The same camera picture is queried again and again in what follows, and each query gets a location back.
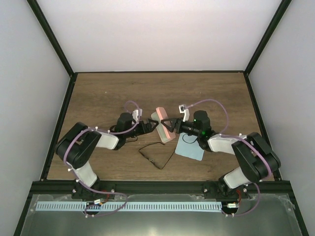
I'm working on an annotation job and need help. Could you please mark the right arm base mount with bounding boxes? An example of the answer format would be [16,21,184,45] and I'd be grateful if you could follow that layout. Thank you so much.
[202,180,248,201]

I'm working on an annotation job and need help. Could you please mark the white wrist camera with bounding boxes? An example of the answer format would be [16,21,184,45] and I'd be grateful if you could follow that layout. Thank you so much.
[179,104,189,122]
[132,108,143,122]

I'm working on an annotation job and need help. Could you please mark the light blue slotted strip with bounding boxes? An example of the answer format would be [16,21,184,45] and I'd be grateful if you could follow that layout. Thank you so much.
[35,202,222,212]

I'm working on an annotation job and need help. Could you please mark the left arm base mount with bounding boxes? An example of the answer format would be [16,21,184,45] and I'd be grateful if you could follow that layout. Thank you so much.
[72,180,113,201]

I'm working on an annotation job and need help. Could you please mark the black aluminium frame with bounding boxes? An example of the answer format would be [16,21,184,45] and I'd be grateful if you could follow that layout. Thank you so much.
[14,0,310,236]

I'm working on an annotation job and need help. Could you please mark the black sunglasses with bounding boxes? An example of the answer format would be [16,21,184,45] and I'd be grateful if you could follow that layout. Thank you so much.
[138,142,175,170]

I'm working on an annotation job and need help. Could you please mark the light blue cleaning cloth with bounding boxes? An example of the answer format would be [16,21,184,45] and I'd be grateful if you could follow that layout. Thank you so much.
[175,133,204,161]

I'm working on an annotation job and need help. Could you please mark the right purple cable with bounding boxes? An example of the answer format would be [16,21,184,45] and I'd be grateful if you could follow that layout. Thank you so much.
[183,99,273,217]

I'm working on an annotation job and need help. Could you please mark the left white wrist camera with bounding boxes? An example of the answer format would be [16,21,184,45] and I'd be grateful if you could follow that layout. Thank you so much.
[132,108,143,122]

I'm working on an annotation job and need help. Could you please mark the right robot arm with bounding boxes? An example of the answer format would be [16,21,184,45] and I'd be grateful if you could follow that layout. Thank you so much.
[161,110,281,198]

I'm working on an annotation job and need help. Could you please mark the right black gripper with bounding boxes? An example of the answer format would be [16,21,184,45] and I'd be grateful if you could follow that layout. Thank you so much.
[162,118,201,137]

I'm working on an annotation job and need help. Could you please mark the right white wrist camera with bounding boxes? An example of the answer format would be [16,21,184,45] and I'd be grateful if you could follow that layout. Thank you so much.
[179,104,189,122]

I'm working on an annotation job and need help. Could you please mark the pink glasses case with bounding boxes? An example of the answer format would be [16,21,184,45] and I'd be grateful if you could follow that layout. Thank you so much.
[150,106,177,143]

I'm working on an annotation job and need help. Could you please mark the grey metal front plate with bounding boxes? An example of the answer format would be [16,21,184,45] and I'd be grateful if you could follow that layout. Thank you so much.
[17,194,302,236]

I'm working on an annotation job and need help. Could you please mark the purple cable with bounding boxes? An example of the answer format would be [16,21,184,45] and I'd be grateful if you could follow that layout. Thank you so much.
[63,100,144,218]
[183,99,273,217]

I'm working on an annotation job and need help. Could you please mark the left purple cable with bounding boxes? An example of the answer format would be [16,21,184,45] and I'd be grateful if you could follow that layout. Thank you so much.
[63,100,144,218]

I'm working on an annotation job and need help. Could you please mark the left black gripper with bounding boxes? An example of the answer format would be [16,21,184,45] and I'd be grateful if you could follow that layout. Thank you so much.
[125,118,159,138]

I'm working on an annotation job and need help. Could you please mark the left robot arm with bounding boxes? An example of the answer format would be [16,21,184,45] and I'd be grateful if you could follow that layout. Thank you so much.
[55,111,159,199]

